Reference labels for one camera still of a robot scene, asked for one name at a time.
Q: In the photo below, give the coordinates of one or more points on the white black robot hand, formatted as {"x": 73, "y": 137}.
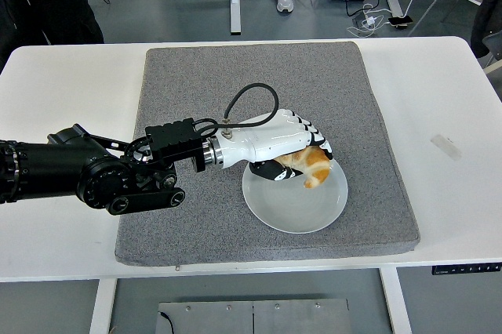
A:
{"x": 274, "y": 140}

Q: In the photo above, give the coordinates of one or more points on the golden croissant bread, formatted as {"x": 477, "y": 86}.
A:
{"x": 315, "y": 169}

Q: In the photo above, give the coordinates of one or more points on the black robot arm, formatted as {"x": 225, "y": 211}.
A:
{"x": 51, "y": 169}

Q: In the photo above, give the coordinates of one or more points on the pale grey round plate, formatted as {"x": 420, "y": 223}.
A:
{"x": 290, "y": 208}

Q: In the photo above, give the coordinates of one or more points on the grey metal plate with screws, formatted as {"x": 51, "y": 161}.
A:
{"x": 212, "y": 318}

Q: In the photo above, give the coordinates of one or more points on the grey fabric mat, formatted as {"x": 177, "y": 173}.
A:
{"x": 255, "y": 71}

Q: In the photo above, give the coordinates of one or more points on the clear tape strip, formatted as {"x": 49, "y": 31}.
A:
{"x": 446, "y": 147}

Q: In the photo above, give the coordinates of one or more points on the black smartphone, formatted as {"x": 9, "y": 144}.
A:
{"x": 400, "y": 20}

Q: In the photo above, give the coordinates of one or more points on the white table leg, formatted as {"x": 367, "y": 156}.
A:
{"x": 394, "y": 302}
{"x": 102, "y": 306}

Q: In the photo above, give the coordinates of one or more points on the black table control panel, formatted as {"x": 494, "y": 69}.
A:
{"x": 466, "y": 270}

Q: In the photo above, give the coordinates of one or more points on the grey chair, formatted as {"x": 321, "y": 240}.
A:
{"x": 496, "y": 42}

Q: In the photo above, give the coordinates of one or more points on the black jacket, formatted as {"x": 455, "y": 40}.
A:
{"x": 488, "y": 24}

